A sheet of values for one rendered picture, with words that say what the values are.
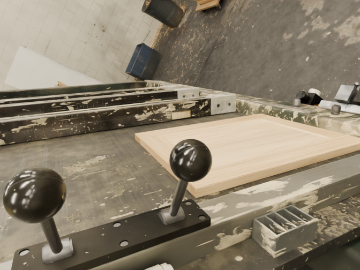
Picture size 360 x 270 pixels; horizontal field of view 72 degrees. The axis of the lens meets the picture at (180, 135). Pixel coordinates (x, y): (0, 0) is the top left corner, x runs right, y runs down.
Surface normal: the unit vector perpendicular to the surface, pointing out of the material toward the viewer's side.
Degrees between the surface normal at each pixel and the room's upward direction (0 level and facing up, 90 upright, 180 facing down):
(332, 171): 60
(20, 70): 90
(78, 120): 90
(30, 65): 90
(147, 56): 90
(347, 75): 0
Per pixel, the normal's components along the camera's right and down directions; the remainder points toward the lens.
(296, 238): 0.43, 0.22
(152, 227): -0.04, -0.95
